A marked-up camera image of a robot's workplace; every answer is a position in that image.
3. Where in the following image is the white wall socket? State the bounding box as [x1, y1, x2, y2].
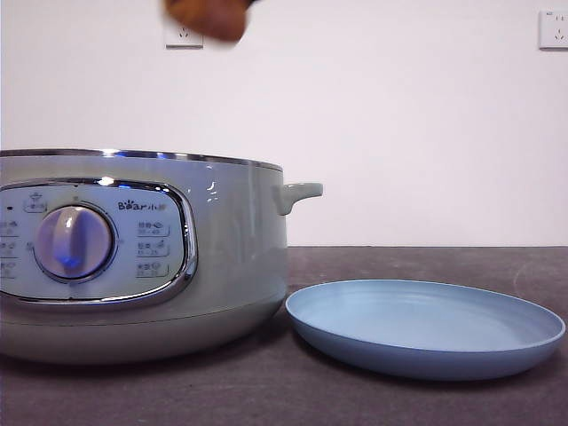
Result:
[165, 20, 204, 49]
[538, 10, 568, 50]

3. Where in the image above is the white round steamer dial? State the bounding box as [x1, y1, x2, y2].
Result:
[35, 205, 117, 280]

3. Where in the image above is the brown potato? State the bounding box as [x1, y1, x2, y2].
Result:
[162, 0, 248, 43]

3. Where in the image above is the pale green electric steamer pot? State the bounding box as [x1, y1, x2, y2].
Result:
[0, 149, 324, 366]

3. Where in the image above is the blue round plate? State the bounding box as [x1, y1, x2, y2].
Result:
[285, 279, 567, 382]

